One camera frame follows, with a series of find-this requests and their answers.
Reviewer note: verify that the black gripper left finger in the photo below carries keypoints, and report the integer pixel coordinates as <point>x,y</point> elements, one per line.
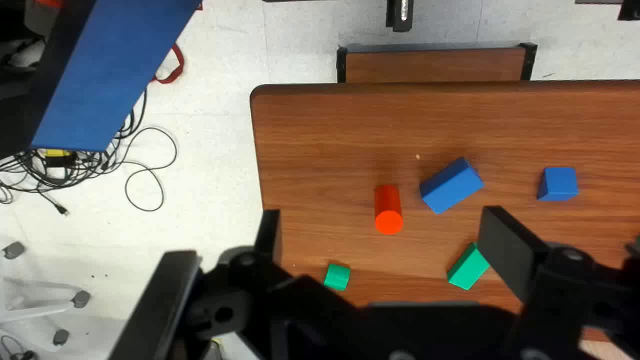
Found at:
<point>267,233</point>

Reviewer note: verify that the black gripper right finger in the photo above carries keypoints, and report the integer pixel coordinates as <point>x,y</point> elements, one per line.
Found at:
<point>510,247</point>

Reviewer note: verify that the small blue cube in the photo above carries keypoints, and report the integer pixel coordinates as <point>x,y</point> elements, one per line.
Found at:
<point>558,184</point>

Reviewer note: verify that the blue rectangular block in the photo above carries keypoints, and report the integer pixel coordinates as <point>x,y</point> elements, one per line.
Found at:
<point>450,184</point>

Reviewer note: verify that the orange cylinder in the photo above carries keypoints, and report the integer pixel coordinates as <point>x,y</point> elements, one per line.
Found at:
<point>389,211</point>

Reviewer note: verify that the green rectangular block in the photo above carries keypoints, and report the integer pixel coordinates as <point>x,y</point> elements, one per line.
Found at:
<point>466,270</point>

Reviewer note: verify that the small green cube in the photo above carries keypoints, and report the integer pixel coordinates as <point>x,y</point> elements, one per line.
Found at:
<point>337,276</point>

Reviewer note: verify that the yellow connector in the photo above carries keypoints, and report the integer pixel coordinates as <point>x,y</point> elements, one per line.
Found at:
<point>56,154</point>

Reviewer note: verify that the large blue panel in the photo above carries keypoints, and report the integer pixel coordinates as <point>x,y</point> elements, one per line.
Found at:
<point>112,66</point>

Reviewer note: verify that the white office chair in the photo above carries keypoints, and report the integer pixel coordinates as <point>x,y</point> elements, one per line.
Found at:
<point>40,293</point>

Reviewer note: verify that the black metal post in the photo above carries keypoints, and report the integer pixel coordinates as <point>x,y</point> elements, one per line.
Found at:
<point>401,13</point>
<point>630,7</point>

